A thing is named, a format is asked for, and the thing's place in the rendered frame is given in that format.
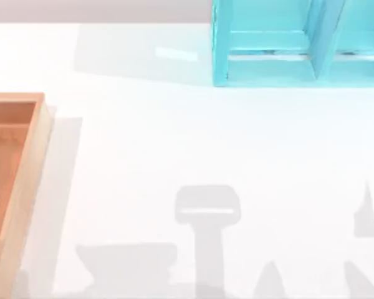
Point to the light blue rack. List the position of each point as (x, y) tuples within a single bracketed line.
[(268, 70)]

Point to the shallow salmon-coloured box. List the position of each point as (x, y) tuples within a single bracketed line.
[(15, 174)]

